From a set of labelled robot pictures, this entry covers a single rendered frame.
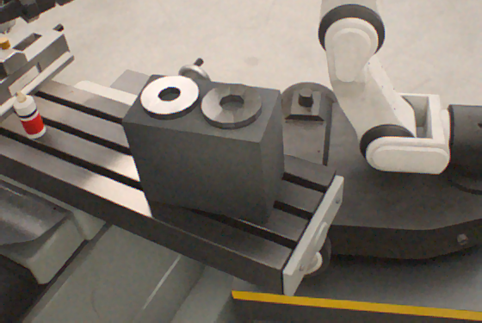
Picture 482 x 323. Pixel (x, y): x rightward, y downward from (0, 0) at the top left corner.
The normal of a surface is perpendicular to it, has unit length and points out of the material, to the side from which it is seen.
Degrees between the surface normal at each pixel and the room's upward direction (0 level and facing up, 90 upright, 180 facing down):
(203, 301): 0
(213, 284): 0
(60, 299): 90
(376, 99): 90
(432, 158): 90
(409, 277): 0
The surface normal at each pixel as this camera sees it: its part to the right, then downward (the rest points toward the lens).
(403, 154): -0.17, 0.70
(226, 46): -0.09, -0.72
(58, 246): 0.88, 0.27
